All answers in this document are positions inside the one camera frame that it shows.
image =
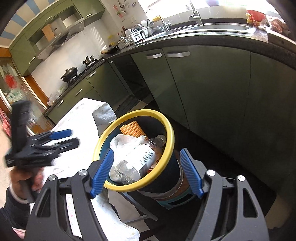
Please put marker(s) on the round stool under bin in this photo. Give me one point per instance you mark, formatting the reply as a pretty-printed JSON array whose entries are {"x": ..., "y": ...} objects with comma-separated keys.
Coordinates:
[{"x": 171, "y": 188}]

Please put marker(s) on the tall chrome faucet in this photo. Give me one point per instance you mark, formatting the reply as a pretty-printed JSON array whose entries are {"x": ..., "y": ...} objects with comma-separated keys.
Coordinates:
[{"x": 195, "y": 17}]

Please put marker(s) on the green lower cabinets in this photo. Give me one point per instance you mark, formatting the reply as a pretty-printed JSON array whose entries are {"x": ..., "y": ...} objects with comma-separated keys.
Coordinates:
[{"x": 239, "y": 106}]

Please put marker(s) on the green upper cabinets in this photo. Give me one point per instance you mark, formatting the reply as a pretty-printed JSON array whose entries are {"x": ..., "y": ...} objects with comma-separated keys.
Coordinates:
[{"x": 43, "y": 28}]

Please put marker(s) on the red container on counter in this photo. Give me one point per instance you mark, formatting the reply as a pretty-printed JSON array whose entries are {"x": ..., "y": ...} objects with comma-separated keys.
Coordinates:
[{"x": 254, "y": 17}]

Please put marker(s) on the steel range hood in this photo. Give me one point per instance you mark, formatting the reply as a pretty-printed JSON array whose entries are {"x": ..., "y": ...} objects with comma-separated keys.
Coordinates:
[{"x": 64, "y": 34}]

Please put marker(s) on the white dish rack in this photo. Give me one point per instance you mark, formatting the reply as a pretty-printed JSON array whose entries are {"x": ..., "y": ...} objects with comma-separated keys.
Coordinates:
[{"x": 137, "y": 34}]

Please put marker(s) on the small chrome faucet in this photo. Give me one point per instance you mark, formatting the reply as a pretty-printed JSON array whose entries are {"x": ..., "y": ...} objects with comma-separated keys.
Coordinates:
[{"x": 166, "y": 25}]

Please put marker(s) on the green cabinets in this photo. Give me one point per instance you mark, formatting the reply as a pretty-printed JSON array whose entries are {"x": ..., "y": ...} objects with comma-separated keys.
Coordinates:
[
  {"x": 239, "y": 106},
  {"x": 43, "y": 28}
]

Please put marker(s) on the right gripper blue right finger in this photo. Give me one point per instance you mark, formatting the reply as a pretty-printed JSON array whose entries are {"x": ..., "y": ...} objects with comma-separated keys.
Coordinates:
[{"x": 191, "y": 173}]

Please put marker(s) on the black wok with lid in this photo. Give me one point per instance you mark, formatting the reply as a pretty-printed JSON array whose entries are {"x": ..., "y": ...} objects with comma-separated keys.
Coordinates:
[{"x": 69, "y": 74}]

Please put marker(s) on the stainless steel sink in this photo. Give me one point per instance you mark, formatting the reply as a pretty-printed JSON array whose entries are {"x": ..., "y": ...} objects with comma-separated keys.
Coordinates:
[{"x": 214, "y": 27}]

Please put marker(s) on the person's left hand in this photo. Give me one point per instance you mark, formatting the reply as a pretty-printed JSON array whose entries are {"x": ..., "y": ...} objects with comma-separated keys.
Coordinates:
[{"x": 22, "y": 180}]

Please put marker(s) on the black frying pan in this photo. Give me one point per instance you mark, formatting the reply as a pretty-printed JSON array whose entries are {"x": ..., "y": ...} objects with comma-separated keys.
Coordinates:
[{"x": 110, "y": 50}]

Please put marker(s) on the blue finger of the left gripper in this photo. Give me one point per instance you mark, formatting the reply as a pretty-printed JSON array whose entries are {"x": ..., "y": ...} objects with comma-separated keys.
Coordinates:
[
  {"x": 65, "y": 146},
  {"x": 60, "y": 134}
]

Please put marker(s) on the white paper towel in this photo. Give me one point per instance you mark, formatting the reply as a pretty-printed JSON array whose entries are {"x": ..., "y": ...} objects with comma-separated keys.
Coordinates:
[{"x": 122, "y": 145}]

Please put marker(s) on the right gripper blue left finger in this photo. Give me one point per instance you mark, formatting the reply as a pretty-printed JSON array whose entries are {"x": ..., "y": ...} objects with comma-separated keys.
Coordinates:
[{"x": 101, "y": 174}]

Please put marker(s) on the glass sliding door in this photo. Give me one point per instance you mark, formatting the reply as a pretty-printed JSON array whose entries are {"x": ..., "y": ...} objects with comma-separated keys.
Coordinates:
[{"x": 14, "y": 88}]

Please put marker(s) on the small steel pot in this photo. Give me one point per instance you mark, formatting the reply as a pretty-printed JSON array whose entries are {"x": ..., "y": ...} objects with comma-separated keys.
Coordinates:
[{"x": 88, "y": 61}]

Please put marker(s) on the clear plastic bottle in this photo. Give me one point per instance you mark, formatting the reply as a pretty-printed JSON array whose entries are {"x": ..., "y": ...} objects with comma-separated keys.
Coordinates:
[{"x": 137, "y": 163}]

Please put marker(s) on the orange waffle snack wrapper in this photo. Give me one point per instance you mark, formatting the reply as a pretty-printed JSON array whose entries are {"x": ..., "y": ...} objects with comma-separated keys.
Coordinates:
[{"x": 132, "y": 129}]

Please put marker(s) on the white floral tablecloth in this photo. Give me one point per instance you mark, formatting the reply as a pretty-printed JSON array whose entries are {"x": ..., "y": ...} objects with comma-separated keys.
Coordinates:
[{"x": 64, "y": 209}]

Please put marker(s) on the pink jacket sleeve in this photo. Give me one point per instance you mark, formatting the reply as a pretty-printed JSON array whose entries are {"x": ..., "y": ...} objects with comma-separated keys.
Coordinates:
[{"x": 20, "y": 232}]

